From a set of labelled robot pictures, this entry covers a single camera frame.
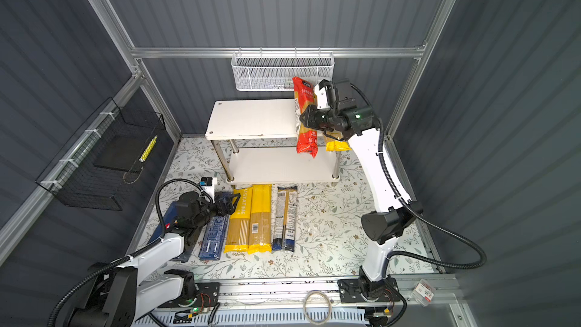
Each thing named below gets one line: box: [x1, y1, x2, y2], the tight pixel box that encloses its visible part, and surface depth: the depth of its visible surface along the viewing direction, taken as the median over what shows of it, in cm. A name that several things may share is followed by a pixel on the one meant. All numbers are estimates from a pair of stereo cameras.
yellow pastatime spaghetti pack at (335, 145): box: [324, 130, 353, 153], surface depth 69 cm
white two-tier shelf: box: [204, 99, 341, 184], surface depth 86 cm
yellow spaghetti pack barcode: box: [247, 183, 273, 255], surface depth 90 cm
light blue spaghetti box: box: [198, 214, 230, 261], surface depth 84 cm
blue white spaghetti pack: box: [272, 185, 299, 253], surface depth 91 cm
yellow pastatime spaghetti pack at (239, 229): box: [223, 185, 253, 254], surface depth 88 cm
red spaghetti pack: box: [292, 76, 318, 159], surface depth 73 cm
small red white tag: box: [411, 278, 436, 307], surface depth 74 cm
